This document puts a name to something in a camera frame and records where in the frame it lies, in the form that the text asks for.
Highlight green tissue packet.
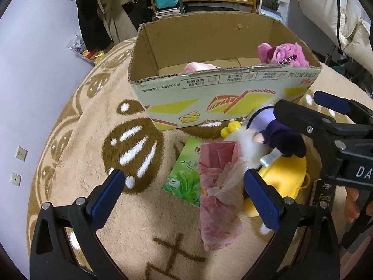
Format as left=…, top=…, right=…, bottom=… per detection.
left=162, top=136, right=204, bottom=207

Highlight yellow plush toy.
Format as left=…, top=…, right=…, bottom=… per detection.
left=243, top=156, right=311, bottom=218

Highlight light pink plush toy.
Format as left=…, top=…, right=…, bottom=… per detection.
left=183, top=62, right=222, bottom=73

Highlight clear plastic snack bag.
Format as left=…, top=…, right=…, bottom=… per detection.
left=66, top=33, right=88, bottom=56

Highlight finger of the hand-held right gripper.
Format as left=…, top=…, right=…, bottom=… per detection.
left=274, top=100, right=350, bottom=150
left=313, top=91, right=373, bottom=126

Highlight purple plush doll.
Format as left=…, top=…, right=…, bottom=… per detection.
left=246, top=105, right=306, bottom=167

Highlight printed cardboard box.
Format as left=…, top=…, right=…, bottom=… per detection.
left=128, top=12, right=322, bottom=131

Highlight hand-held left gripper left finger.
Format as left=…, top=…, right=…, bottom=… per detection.
left=29, top=168, right=126, bottom=280

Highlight white fluffy toy yellow pompoms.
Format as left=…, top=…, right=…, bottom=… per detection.
left=221, top=121, right=274, bottom=170

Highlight yellow red snack packets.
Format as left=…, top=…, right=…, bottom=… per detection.
left=83, top=49, right=105, bottom=64

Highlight beige brown round rug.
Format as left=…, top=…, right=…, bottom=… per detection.
left=26, top=33, right=373, bottom=280

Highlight person's right hand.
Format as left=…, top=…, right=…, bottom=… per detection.
left=344, top=187, right=365, bottom=222

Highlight pink plastic bag package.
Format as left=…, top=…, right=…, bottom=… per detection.
left=198, top=141, right=248, bottom=251

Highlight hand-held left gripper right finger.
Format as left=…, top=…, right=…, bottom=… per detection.
left=243, top=169, right=341, bottom=280

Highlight white metal cart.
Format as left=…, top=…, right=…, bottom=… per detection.
left=258, top=0, right=290, bottom=25

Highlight black hanging garment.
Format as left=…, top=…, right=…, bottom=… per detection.
left=76, top=0, right=113, bottom=50

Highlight stack of books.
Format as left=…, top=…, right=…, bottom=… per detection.
left=156, top=7, right=181, bottom=18

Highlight beige hanging coat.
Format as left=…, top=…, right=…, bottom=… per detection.
left=97, top=0, right=137, bottom=44

